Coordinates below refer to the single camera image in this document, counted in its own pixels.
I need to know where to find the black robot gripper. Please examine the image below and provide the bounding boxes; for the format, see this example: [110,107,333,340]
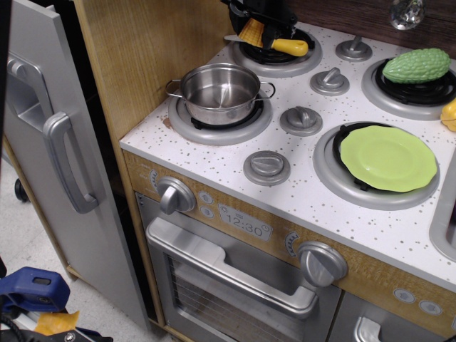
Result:
[222,0,297,49]

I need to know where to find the back left stove burner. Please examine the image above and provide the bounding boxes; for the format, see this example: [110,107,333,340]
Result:
[229,28,323,78]

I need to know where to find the stove burner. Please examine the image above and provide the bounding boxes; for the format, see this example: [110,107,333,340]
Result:
[313,122,440,211]
[229,28,323,78]
[361,58,455,121]
[167,97,272,146]

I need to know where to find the front left stove burner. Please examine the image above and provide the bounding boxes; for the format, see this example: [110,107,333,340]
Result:
[167,97,272,146]

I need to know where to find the front right stove burner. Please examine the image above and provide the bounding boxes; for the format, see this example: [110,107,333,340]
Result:
[313,122,440,211]

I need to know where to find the back right stove burner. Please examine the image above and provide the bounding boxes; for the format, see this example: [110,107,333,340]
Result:
[361,58,455,121]

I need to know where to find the small steel pot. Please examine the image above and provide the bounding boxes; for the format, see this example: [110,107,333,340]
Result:
[165,63,276,125]

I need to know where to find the silver stovetop knob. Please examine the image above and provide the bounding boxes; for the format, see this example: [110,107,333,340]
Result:
[336,36,373,62]
[310,68,350,96]
[280,106,323,137]
[243,150,291,186]

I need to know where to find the silver stovetop knob rear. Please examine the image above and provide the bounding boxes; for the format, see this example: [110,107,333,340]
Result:
[336,36,373,62]

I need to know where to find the silver stovetop knob front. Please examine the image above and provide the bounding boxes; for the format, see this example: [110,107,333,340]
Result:
[243,150,291,186]

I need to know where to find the glass faucet knob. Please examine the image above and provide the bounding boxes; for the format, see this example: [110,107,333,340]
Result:
[389,0,426,31]

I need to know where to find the green toy bitter gourd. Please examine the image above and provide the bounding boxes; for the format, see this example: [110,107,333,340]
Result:
[382,48,451,84]

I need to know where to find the left silver oven dial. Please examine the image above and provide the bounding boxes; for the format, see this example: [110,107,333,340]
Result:
[157,176,196,215]

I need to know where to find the silver oven dial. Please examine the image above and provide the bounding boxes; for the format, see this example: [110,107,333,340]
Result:
[157,176,196,215]
[298,241,348,287]

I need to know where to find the light green plastic plate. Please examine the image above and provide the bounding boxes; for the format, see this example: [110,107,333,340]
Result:
[340,125,437,193]

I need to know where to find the oven clock display panel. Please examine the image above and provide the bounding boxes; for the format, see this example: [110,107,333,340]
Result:
[218,204,273,242]

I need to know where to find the yellow toy pepper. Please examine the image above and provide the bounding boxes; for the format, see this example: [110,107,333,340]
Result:
[440,99,456,132]

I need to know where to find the grey toy fridge door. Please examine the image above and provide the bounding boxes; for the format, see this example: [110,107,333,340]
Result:
[4,1,150,329]

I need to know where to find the right silver oven dial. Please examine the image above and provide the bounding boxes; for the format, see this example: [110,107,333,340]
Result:
[298,241,348,287]

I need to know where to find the silver oven door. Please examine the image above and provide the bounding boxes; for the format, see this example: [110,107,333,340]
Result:
[136,194,341,341]

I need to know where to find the silver sink rim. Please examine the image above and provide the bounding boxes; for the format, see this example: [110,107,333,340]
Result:
[429,152,455,261]

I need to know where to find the black caster wheel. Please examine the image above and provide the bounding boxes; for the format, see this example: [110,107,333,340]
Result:
[14,178,30,202]

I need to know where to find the lower right cabinet door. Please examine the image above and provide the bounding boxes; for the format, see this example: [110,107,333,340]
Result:
[327,292,455,342]

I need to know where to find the blue clamp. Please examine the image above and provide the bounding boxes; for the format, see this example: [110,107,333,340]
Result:
[1,266,71,313]

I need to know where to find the orange tape piece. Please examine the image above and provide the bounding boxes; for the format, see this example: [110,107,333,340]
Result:
[34,311,80,336]

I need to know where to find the yellow handled spatula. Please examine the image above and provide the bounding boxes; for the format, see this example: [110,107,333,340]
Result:
[224,35,309,57]

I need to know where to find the silver fridge door handle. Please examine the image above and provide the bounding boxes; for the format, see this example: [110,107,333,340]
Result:
[42,111,106,214]

